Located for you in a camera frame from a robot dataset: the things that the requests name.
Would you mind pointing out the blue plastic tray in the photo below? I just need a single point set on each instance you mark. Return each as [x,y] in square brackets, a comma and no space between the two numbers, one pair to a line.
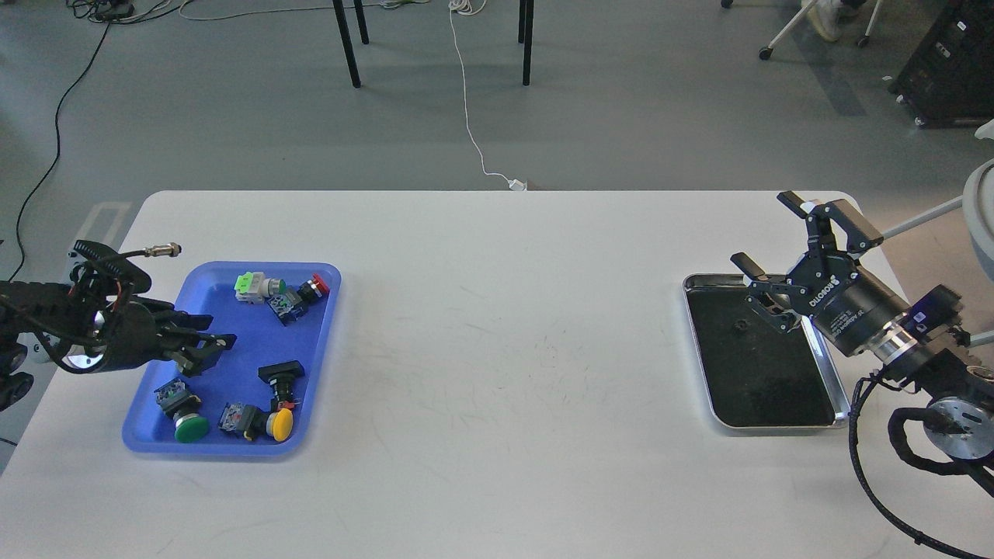
[262,340]

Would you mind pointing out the white chair base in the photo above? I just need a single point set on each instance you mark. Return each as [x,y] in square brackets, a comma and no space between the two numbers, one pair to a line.
[824,17]

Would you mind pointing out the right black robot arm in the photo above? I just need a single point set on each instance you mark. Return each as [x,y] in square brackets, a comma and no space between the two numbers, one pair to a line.
[922,347]

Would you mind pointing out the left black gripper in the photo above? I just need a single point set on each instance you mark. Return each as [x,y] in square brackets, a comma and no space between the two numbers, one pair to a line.
[146,330]

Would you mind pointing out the black square push button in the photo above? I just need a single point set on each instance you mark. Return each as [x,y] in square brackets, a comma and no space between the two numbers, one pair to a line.
[281,378]

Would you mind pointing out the yellow push button switch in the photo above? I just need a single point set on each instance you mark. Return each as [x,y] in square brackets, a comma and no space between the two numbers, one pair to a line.
[250,421]

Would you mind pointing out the red push button switch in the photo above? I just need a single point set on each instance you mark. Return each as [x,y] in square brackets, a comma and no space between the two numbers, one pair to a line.
[294,303]

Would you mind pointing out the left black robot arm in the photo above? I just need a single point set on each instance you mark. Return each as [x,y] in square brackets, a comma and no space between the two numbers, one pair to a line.
[101,319]

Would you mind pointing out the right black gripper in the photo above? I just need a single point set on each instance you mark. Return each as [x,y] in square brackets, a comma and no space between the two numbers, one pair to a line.
[845,302]

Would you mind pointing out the grey round chair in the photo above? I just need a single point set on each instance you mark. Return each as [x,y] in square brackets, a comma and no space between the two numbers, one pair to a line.
[938,230]

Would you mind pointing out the green push button switch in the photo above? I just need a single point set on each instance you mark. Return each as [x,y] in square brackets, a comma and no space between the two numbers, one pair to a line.
[182,406]

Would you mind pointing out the metal tray black mat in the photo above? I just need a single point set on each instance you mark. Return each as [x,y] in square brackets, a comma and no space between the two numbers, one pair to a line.
[761,382]

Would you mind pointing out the black equipment case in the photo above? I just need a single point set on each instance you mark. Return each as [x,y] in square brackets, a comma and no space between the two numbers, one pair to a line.
[948,81]

